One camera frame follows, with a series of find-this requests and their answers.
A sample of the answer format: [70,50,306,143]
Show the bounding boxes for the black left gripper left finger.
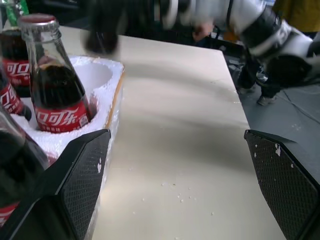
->
[0,129,112,240]

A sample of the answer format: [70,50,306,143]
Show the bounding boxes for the green bottle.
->
[4,0,30,26]

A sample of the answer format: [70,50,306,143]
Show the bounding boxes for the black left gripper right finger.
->
[244,129,320,240]

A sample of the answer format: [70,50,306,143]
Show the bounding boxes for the white foam crate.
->
[9,55,125,233]

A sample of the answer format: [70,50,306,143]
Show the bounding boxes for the black floor cable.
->
[281,88,320,122]

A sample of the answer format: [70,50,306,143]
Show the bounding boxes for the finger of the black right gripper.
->
[83,14,121,55]

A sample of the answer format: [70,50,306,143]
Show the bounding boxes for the person in yellow jacket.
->
[234,0,320,106]

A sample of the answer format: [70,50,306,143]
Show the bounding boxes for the capped glass cola bottle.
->
[17,14,92,135]

